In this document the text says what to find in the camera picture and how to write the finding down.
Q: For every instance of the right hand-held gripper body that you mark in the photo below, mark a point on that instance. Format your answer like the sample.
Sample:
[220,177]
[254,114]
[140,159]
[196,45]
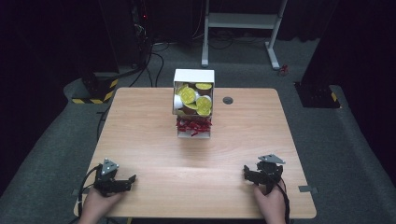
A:
[270,172]

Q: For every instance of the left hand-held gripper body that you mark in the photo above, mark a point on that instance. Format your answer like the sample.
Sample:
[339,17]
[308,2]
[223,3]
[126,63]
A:
[107,180]

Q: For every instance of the person's left hand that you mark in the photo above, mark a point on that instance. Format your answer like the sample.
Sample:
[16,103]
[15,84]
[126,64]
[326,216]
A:
[98,205]

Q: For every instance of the person's right hand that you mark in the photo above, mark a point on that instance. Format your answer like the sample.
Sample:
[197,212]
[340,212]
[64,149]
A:
[270,207]

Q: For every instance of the grey tape strip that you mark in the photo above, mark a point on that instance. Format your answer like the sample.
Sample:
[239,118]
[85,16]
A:
[308,188]
[76,192]

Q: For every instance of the pile of red packets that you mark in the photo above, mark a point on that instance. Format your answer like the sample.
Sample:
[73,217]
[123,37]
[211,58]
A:
[193,125]

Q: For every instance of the grey table grommet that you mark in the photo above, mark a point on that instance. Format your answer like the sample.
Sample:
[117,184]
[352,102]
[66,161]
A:
[228,100]

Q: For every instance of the pile of yellow-lidded cups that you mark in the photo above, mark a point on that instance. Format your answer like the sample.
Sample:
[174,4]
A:
[196,98]

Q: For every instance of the black yellow-striped stand base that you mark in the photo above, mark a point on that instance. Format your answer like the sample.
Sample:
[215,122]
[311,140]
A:
[99,88]

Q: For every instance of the small red floor object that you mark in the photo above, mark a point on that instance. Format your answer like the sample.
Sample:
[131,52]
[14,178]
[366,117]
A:
[282,70]

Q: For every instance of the white cardboard dispenser box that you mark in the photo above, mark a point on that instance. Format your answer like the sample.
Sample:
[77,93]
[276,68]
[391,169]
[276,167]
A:
[193,76]

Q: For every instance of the white metal stand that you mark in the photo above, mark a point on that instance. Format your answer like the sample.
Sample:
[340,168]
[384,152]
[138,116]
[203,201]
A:
[239,21]

